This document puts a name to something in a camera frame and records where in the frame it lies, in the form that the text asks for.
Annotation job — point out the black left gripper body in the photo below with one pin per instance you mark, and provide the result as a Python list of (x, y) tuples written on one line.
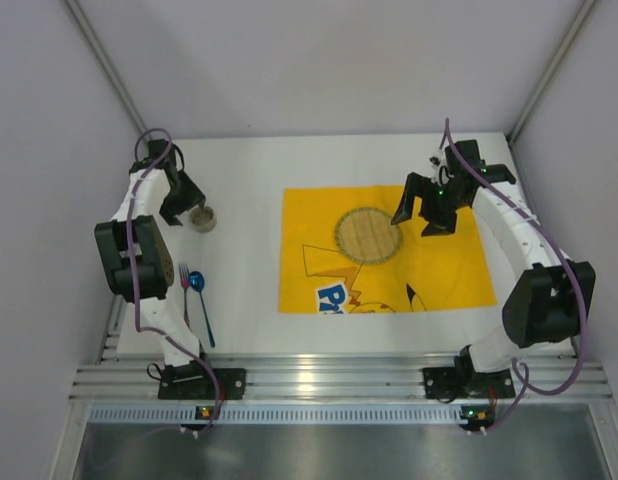
[(186, 198)]

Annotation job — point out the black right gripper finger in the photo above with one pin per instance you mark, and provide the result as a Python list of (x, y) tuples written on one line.
[(414, 187), (441, 226)]

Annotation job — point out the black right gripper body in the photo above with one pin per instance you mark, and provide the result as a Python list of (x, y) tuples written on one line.
[(431, 198)]

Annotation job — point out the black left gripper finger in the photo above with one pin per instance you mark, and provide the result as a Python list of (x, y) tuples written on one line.
[(189, 194), (171, 209)]

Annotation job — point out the small grey ceramic cup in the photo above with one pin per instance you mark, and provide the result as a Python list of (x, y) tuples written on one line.
[(202, 219)]

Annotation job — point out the pink metal fork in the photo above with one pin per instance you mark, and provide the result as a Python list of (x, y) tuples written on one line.
[(184, 275)]

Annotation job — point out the round woven bamboo plate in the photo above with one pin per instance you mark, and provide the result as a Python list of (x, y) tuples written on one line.
[(366, 236)]

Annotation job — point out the blue metal spoon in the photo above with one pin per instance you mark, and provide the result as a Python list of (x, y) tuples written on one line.
[(197, 283)]

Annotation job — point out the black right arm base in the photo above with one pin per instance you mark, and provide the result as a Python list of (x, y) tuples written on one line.
[(446, 384)]

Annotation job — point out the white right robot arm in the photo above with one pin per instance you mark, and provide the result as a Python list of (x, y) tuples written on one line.
[(551, 297)]

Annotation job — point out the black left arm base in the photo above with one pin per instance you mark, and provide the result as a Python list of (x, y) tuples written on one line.
[(192, 382)]

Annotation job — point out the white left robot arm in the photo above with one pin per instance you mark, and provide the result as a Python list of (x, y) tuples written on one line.
[(138, 266)]

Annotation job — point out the aluminium mounting rail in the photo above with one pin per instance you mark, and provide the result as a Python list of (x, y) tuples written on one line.
[(319, 378)]

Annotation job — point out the slotted grey cable duct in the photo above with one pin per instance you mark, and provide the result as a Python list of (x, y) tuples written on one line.
[(290, 414)]

